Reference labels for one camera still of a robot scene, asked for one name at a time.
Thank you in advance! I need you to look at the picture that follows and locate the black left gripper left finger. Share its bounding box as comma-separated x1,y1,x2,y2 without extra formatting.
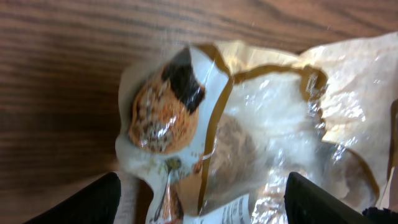
25,172,121,224

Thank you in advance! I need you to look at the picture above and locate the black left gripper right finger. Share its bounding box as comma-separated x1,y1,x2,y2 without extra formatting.
284,172,373,224

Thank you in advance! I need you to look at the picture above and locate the beige snack pouch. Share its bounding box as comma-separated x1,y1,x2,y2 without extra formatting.
115,33,397,223

